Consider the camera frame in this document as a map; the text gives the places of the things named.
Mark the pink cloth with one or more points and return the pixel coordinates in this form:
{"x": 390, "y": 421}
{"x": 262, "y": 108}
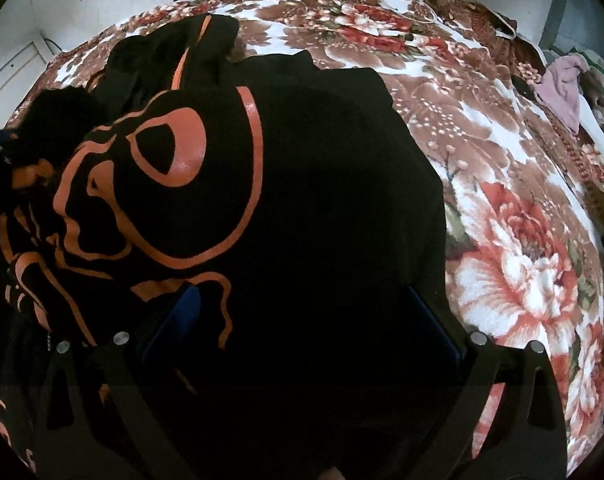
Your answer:
{"x": 562, "y": 90}

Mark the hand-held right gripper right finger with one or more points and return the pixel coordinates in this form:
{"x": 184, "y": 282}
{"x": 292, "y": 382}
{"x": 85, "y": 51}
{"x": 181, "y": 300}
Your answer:
{"x": 434, "y": 330}

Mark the white door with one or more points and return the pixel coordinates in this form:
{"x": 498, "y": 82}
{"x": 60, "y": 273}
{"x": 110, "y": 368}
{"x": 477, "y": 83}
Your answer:
{"x": 12, "y": 80}

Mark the black shirt with orange print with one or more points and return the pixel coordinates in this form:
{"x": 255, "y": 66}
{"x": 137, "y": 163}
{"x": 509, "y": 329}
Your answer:
{"x": 307, "y": 185}

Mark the small black object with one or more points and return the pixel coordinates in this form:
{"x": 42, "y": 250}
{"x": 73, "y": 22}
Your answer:
{"x": 524, "y": 89}

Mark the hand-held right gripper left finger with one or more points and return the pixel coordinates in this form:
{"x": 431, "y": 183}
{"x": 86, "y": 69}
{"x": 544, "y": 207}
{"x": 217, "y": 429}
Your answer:
{"x": 174, "y": 330}

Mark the floral blanket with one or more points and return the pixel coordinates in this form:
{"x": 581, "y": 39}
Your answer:
{"x": 507, "y": 240}

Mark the pile of patterned clothes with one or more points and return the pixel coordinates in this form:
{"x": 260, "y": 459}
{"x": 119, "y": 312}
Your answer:
{"x": 602, "y": 80}

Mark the grey pole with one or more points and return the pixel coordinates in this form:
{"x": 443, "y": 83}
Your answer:
{"x": 552, "y": 15}

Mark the white cloth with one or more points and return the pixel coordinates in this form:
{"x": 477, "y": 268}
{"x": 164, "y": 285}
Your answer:
{"x": 599, "y": 130}

